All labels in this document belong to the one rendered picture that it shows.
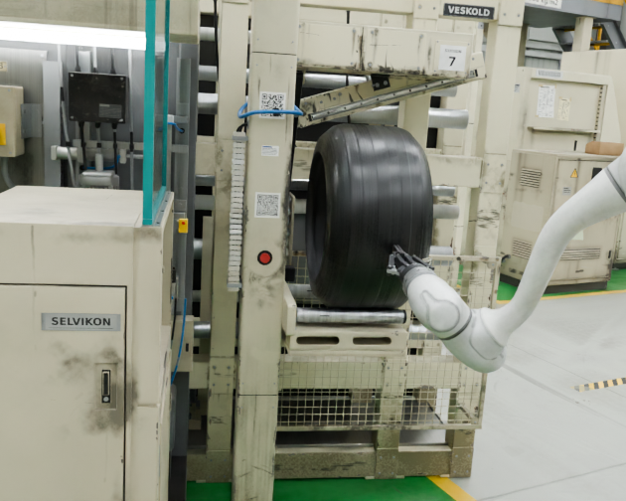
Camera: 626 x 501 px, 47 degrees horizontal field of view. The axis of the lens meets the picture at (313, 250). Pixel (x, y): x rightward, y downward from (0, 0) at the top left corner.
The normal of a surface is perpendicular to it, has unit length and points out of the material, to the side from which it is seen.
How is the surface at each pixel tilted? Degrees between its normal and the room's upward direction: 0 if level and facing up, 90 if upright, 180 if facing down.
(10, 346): 90
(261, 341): 90
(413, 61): 90
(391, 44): 90
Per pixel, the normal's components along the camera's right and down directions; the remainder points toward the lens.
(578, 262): 0.46, 0.20
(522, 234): -0.89, 0.04
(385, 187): 0.16, -0.26
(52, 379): 0.15, 0.20
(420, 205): 0.42, -0.09
